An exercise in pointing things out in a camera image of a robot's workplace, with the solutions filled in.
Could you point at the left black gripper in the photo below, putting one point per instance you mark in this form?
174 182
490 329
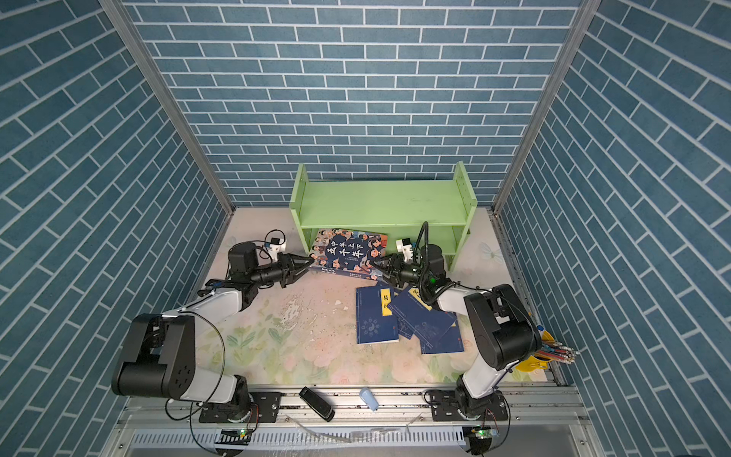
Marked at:
286 270

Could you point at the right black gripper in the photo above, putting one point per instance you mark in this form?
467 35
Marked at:
394 273

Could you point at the illustrated cartoon cover book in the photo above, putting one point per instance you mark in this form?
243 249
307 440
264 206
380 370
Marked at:
348 252

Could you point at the blue book yellow label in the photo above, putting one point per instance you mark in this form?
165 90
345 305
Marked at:
428 323
375 323

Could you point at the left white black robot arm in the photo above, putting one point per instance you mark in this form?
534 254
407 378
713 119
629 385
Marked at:
159 355

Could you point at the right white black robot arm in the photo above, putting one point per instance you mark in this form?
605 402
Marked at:
505 334

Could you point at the green wooden shelf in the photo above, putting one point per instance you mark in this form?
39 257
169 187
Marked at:
395 208

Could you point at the small middle blue book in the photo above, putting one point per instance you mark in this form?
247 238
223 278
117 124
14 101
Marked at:
404 329

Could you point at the black blue stapler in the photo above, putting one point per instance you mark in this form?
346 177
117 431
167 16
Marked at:
213 284

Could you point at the right blue book under pile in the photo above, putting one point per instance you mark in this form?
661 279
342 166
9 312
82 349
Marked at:
451 342

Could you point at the light blue eraser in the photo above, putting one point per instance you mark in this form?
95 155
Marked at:
368 397

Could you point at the yellow pen holder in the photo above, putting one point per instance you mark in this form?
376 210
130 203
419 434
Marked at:
551 351

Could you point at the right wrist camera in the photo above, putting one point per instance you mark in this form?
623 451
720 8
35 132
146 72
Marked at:
405 247

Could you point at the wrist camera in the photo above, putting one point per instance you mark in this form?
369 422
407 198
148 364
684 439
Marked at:
276 245
405 247

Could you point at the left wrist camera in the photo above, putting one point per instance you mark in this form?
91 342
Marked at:
276 245

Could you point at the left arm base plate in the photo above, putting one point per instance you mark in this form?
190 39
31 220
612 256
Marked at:
263 408

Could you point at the black remote on rail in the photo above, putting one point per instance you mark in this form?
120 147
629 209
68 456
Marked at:
317 403

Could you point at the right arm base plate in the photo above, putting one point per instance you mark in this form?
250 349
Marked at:
458 405

